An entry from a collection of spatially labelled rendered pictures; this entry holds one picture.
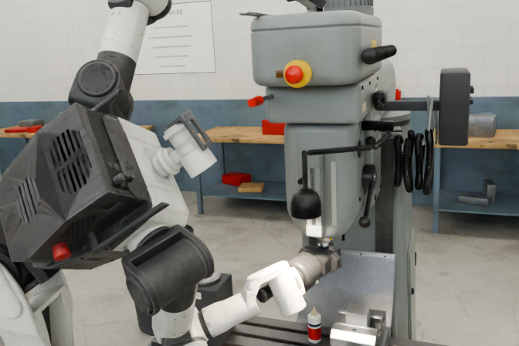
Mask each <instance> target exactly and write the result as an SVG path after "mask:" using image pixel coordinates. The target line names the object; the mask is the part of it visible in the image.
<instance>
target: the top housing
mask: <svg viewBox="0 0 519 346"><path fill-rule="evenodd" d="M381 27H382V21H381V20H380V19H379V18H378V17H376V16H373V15H368V14H365V13H361V12H356V11H351V10H340V11H327V12H306V13H295V14H285V15H265V16H260V17H257V18H255V19H254V20H253V21H252V22H251V24H250V31H251V32H252V33H251V34H250V37H251V52H252V67H253V80H254V81H255V83H256V84H258V85H260V86H263V87H290V85H288V84H287V82H286V81H285V79H284V76H283V77H281V78H276V70H282V71H284V69H285V67H286V65H287V64H288V63H289V62H291V61H293V60H298V59H300V60H303V61H305V62H306V63H308V64H309V66H310V68H311V71H312V77H311V79H310V82H309V83H308V84H307V85H305V86H334V85H346V84H352V83H357V82H358V81H359V80H362V79H364V78H365V77H367V76H370V75H372V74H373V73H376V72H377V71H379V70H380V69H381V67H382V61H379V62H377V63H374V64H371V65H368V64H366V63H364V62H363V60H362V58H361V55H362V53H363V52H364V51H365V50H366V49H369V48H374V47H379V46H382V29H381Z"/></svg>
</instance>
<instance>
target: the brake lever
mask: <svg viewBox="0 0 519 346"><path fill-rule="evenodd" d="M270 99H274V94H269V95H266V96H264V97H261V96H256V97H254V98H251V99H249V100H248V102H247V103H248V106H249V107H257V106H260V105H262V104H263V102H264V101H266V100H270Z"/></svg>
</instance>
